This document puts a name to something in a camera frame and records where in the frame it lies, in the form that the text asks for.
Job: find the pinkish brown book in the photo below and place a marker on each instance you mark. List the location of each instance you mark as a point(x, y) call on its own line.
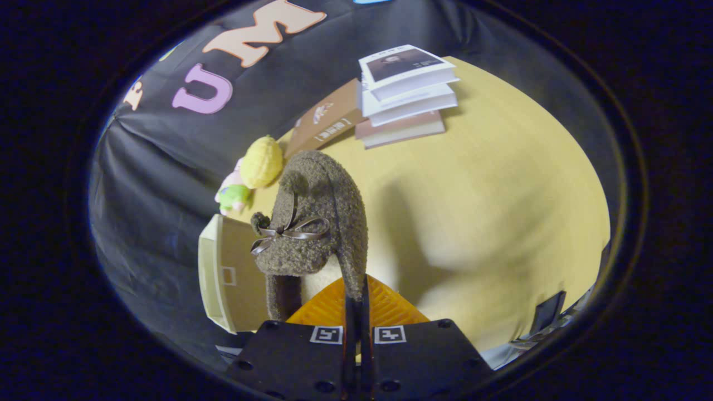
point(401, 131)

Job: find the yellow plush toy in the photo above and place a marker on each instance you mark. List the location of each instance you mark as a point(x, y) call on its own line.
point(260, 161)

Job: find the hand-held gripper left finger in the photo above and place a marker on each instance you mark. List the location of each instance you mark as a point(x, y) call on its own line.
point(350, 362)

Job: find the brown hardcover book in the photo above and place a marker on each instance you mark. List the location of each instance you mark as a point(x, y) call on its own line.
point(326, 120)

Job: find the beige fabric storage box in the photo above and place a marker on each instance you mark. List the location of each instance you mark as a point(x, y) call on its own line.
point(234, 262)

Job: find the white book with portrait cover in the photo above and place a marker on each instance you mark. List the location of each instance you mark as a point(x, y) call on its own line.
point(401, 61)

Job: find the dark flat panel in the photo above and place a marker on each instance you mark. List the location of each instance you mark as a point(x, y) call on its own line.
point(547, 312)

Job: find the pink and green plush toy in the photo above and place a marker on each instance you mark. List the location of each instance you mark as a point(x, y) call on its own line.
point(234, 195)

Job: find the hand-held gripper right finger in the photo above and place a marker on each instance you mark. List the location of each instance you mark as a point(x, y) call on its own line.
point(366, 362)

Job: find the brown fuzzy slipper shoe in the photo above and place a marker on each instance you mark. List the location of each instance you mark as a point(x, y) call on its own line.
point(328, 189)

